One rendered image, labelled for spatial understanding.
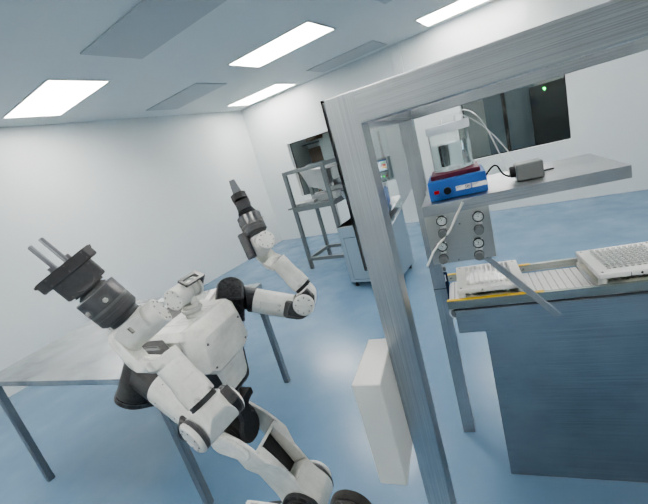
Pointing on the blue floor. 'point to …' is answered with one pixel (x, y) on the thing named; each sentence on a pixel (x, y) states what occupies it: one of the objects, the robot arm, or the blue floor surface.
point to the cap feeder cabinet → (359, 251)
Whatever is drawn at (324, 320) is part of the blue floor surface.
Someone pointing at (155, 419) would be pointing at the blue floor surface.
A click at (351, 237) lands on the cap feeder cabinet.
